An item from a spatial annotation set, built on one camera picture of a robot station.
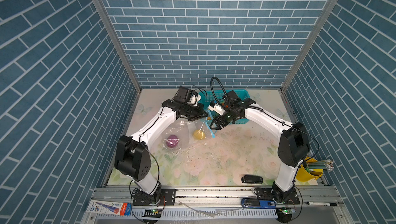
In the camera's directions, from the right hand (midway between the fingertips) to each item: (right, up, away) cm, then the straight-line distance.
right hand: (212, 122), depth 85 cm
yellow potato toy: (-7, -6, -4) cm, 10 cm away
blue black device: (+20, -36, -13) cm, 44 cm away
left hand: (-2, +5, -5) cm, 7 cm away
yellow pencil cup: (+43, -24, -12) cm, 50 cm away
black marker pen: (+51, -37, -13) cm, 64 cm away
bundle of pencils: (+50, -17, -16) cm, 55 cm away
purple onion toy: (-23, -11, +2) cm, 25 cm away
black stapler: (+19, -27, -8) cm, 34 cm away
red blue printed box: (-45, -37, -16) cm, 60 cm away
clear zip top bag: (-18, -7, +6) cm, 21 cm away
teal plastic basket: (+2, +9, -7) cm, 11 cm away
